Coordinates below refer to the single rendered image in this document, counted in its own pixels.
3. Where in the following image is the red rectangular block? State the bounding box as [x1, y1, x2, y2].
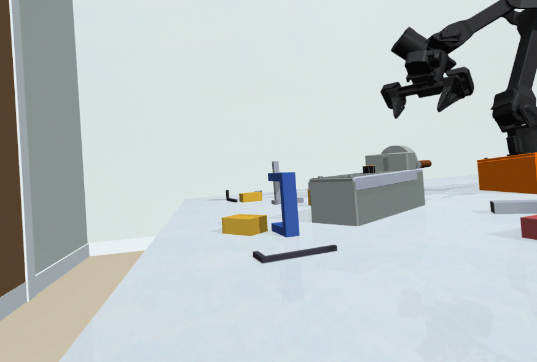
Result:
[520, 215, 537, 240]

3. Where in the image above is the dark grey l-shaped bar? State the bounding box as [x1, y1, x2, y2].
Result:
[253, 245, 337, 263]

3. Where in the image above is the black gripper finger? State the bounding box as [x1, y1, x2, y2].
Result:
[437, 75, 466, 112]
[385, 88, 405, 119]

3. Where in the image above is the blue c-clamp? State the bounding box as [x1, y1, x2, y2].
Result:
[268, 161, 300, 237]

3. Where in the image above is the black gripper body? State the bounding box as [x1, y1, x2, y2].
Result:
[380, 64, 474, 109]

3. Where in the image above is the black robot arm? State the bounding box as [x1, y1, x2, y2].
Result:
[391, 0, 537, 156]

